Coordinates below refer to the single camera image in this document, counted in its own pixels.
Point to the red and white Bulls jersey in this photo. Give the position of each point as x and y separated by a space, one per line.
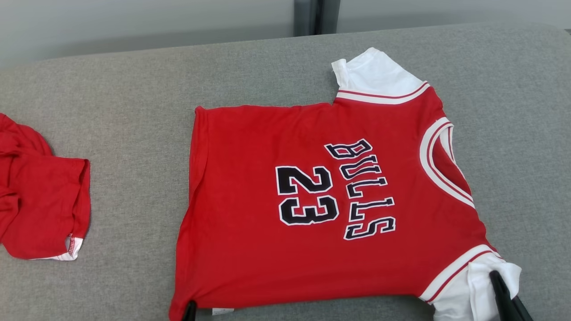
250 249

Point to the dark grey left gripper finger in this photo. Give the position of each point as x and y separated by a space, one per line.
190 312

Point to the grey metal wall post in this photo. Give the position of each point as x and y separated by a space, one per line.
316 15

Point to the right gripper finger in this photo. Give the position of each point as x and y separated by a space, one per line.
500 296
521 311

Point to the red shorts with white trim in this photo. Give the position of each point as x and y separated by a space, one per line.
40 205

